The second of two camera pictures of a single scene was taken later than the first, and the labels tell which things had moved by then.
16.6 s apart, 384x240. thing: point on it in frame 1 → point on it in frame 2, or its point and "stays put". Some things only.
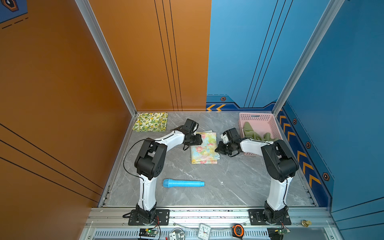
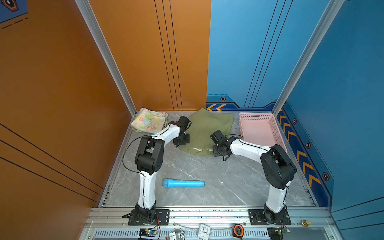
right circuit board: x=277 y=233 stays put
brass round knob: x=306 y=223 stays put
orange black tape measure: x=238 y=231 stays put
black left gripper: x=198 y=140 → x=187 y=141
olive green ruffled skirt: x=250 y=133 → x=201 y=125
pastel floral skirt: x=205 y=153 → x=149 y=121
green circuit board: x=149 y=232 stays put
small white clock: x=204 y=231 stays put
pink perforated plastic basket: x=262 y=123 stays put
